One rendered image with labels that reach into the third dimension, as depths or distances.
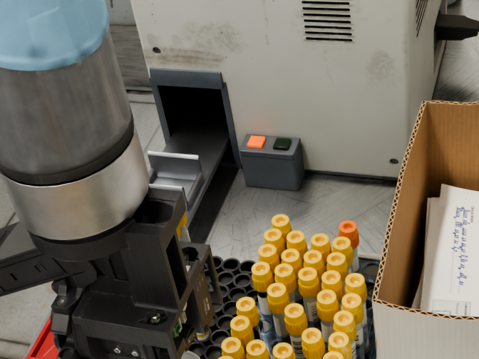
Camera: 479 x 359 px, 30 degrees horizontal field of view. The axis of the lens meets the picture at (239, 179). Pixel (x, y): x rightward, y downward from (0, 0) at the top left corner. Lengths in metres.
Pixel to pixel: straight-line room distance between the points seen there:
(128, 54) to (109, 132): 2.20
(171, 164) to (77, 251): 0.45
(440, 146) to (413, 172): 0.07
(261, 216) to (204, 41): 0.19
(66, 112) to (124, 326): 0.15
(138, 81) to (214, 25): 1.82
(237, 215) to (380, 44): 0.23
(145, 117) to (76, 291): 2.09
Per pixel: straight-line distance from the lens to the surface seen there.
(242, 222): 0.92
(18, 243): 0.55
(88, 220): 0.46
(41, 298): 2.17
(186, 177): 0.92
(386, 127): 0.90
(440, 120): 0.82
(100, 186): 0.45
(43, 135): 0.43
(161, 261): 0.49
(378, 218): 0.91
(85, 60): 0.42
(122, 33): 2.61
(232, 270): 0.84
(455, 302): 0.75
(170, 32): 0.91
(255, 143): 0.93
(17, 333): 2.12
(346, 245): 0.72
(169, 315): 0.51
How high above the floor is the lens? 1.50
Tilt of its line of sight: 40 degrees down
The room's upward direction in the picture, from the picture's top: 11 degrees counter-clockwise
